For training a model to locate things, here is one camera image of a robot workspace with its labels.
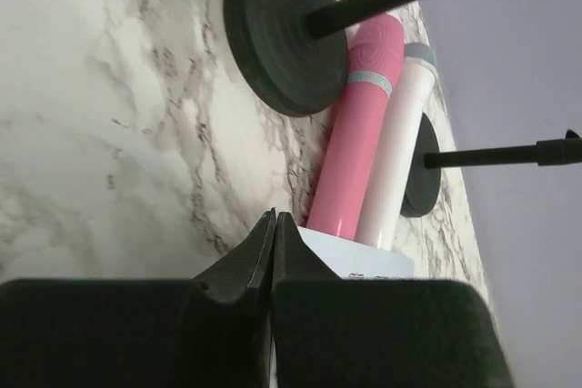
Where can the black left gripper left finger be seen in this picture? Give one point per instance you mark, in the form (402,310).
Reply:
(207,331)

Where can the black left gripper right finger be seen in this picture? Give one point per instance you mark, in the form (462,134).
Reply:
(331,332)

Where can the white sheet music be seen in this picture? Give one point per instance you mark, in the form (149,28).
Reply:
(351,260)

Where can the white toy microphone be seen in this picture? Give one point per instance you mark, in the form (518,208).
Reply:
(396,145)

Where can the black round-base mic stand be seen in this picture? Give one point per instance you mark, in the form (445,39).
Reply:
(425,174)

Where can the pink toy microphone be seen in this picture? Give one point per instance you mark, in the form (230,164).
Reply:
(374,65)

